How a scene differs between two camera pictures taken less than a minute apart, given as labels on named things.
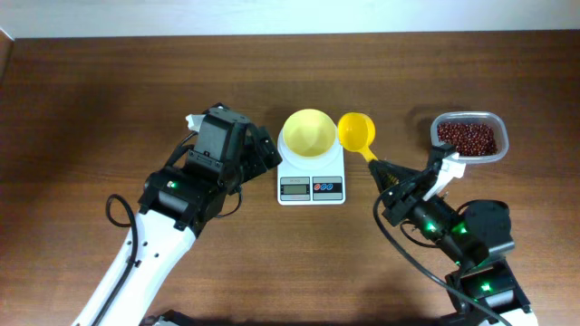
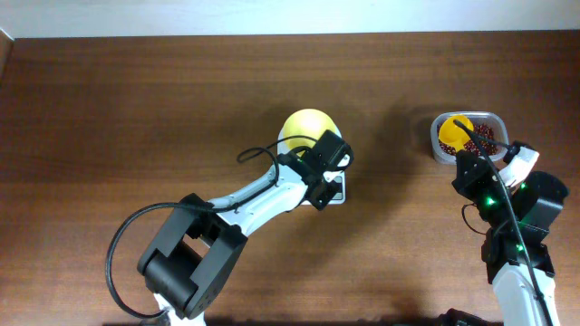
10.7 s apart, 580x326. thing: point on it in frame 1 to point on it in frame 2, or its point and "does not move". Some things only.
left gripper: x=255 y=162 to x=336 y=190
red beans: x=471 y=139 does not move
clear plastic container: x=478 y=137 does not move
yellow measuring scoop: x=355 y=131 to x=452 y=134
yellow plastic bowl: x=309 y=132 does not move
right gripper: x=406 y=177 to x=468 y=179
